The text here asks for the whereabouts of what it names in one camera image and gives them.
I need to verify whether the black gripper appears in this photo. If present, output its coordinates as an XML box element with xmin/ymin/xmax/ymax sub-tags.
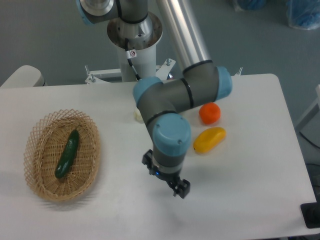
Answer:
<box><xmin>141</xmin><ymin>149</ymin><xmax>191</xmax><ymax>199</ymax></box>

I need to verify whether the dark green cucumber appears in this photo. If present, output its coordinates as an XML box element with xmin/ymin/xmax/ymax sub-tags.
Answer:
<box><xmin>54</xmin><ymin>127</ymin><xmax>80</xmax><ymax>179</ymax></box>

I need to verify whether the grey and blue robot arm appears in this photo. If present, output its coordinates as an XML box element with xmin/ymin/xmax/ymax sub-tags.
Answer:
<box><xmin>76</xmin><ymin>0</ymin><xmax>232</xmax><ymax>198</ymax></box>

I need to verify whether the woven wicker basket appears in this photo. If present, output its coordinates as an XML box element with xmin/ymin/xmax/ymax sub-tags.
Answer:
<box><xmin>24</xmin><ymin>109</ymin><xmax>100</xmax><ymax>202</ymax></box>

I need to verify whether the yellow mango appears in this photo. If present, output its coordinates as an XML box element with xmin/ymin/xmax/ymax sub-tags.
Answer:
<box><xmin>193</xmin><ymin>127</ymin><xmax>227</xmax><ymax>154</ymax></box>

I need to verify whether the green bok choy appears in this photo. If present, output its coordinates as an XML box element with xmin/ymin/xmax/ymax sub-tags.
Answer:
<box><xmin>133</xmin><ymin>107</ymin><xmax>144</xmax><ymax>124</ymax></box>

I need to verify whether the orange tangerine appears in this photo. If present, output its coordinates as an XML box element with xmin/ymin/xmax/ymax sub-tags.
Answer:
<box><xmin>198</xmin><ymin>102</ymin><xmax>221</xmax><ymax>125</ymax></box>

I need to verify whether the black device at table edge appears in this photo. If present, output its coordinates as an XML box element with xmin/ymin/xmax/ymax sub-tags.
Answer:
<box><xmin>300</xmin><ymin>202</ymin><xmax>320</xmax><ymax>229</ymax></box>

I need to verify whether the white chair backrest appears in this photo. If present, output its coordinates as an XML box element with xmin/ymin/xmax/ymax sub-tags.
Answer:
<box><xmin>0</xmin><ymin>65</ymin><xmax>48</xmax><ymax>89</ymax></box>

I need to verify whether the blue plastic bag left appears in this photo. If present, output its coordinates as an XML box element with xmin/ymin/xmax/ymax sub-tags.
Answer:
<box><xmin>231</xmin><ymin>0</ymin><xmax>267</xmax><ymax>12</ymax></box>

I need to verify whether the blue plastic bag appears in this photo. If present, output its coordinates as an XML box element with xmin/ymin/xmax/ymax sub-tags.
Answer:
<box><xmin>231</xmin><ymin>0</ymin><xmax>267</xmax><ymax>12</ymax></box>
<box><xmin>286</xmin><ymin>0</ymin><xmax>320</xmax><ymax>31</ymax></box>

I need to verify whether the blue plastic bag right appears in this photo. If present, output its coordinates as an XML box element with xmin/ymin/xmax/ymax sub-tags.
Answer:
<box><xmin>286</xmin><ymin>0</ymin><xmax>320</xmax><ymax>31</ymax></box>

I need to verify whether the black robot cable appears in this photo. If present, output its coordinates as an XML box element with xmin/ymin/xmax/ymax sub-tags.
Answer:
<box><xmin>123</xmin><ymin>37</ymin><xmax>142</xmax><ymax>82</ymax></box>

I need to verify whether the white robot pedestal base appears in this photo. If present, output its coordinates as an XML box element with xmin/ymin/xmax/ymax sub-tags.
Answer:
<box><xmin>85</xmin><ymin>12</ymin><xmax>176</xmax><ymax>84</ymax></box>

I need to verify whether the white furniture frame right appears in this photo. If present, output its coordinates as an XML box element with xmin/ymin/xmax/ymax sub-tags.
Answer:
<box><xmin>294</xmin><ymin>84</ymin><xmax>320</xmax><ymax>131</ymax></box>

